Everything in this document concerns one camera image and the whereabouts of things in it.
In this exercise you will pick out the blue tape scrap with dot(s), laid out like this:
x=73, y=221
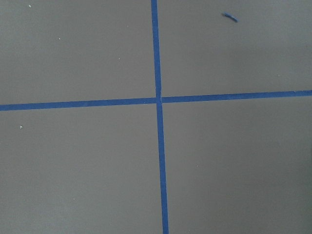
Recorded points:
x=230, y=16

